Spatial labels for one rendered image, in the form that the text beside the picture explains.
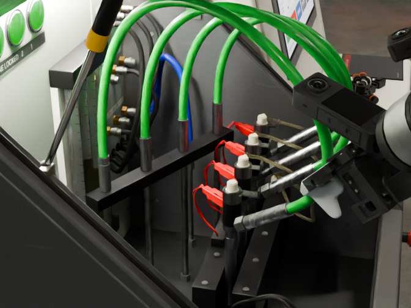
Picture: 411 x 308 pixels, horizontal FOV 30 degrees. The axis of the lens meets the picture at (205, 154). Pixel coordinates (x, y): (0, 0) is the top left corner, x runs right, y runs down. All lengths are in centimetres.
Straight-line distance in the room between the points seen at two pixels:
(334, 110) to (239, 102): 62
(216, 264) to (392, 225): 36
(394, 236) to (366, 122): 61
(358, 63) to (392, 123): 131
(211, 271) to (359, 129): 49
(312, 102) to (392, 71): 120
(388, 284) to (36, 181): 66
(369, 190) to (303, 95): 12
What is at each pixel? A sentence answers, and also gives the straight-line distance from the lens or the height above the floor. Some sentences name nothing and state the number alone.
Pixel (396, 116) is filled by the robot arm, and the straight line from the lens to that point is 75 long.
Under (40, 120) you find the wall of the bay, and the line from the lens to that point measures 114.
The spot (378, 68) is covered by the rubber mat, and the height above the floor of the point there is 98.
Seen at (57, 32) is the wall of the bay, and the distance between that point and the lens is 117.
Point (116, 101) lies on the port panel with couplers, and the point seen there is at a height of 113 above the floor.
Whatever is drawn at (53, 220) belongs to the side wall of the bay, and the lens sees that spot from 81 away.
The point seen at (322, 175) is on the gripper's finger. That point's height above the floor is 129.
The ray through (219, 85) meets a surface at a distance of 132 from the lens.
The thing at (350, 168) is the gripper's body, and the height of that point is 131.
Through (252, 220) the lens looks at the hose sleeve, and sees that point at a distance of 101.
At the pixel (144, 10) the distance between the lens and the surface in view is 101.
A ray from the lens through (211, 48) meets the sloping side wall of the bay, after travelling 139.
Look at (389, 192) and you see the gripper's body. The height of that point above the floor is 129.
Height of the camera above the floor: 170
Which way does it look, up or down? 27 degrees down
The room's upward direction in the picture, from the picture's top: straight up
